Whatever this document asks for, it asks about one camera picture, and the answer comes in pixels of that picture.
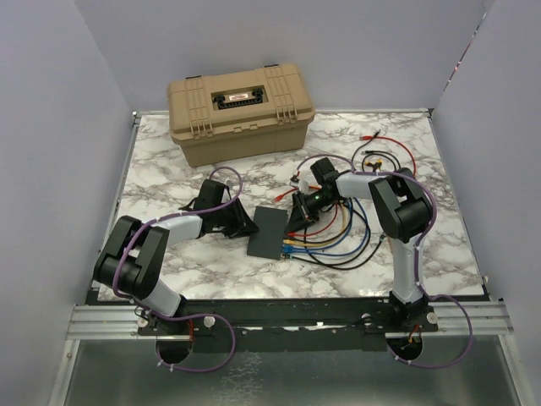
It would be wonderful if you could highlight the short red ethernet cable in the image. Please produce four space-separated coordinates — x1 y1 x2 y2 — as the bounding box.
274 192 342 239

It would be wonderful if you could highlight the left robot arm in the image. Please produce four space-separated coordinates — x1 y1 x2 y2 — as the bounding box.
93 179 259 334

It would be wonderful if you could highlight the blue ethernet cable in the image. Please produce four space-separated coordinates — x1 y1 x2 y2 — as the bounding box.
281 198 360 257
281 198 373 266

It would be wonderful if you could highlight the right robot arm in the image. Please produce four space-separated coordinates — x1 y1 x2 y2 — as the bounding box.
287 157 437 331

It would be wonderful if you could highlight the dark grey network switch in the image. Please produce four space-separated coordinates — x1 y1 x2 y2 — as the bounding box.
247 206 288 260

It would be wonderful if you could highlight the long red ethernet cable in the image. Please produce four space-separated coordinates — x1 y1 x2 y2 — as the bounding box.
358 134 419 175

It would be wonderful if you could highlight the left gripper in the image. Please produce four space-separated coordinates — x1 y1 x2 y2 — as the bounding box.
212 200 256 240

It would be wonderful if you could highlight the aluminium front rail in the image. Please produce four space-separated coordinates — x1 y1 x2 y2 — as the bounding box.
67 301 514 340

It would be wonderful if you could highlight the tan plastic toolbox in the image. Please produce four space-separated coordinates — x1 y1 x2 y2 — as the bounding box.
167 63 315 167

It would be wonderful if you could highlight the yellow ethernet cable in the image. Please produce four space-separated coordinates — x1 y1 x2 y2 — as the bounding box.
281 184 352 247

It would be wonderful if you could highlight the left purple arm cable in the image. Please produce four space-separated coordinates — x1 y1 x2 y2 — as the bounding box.
112 167 243 373

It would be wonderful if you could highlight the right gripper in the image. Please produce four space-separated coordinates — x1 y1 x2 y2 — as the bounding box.
287 189 337 236

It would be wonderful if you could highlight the black mounting base plate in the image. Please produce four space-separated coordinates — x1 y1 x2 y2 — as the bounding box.
84 274 495 353

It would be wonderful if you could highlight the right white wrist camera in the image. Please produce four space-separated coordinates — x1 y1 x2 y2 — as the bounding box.
289 171 320 194

